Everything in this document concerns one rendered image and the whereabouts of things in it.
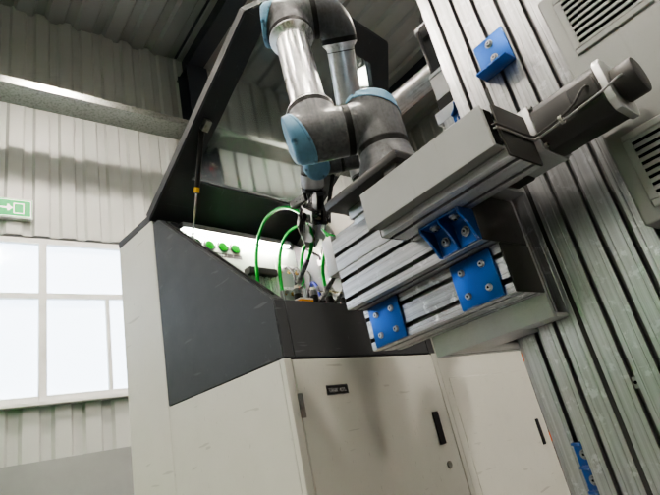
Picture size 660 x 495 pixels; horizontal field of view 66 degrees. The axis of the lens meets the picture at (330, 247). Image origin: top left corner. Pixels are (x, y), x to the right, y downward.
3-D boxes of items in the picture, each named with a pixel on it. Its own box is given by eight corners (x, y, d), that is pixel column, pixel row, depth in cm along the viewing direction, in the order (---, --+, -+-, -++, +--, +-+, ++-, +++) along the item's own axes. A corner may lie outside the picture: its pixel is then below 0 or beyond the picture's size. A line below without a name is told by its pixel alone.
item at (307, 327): (295, 357, 131) (284, 299, 136) (284, 361, 133) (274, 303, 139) (428, 353, 175) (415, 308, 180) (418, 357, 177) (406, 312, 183)
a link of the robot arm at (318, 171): (340, 149, 143) (334, 142, 153) (301, 157, 143) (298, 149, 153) (344, 177, 146) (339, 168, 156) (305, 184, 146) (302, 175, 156)
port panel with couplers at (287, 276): (291, 325, 205) (278, 254, 216) (286, 327, 207) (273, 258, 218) (314, 325, 214) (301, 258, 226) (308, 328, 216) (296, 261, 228)
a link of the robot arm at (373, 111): (412, 127, 107) (396, 77, 112) (351, 138, 106) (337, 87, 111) (406, 157, 118) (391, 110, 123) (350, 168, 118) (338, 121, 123)
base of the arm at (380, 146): (443, 174, 108) (430, 136, 112) (394, 161, 99) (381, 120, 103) (395, 207, 119) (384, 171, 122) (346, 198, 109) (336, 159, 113)
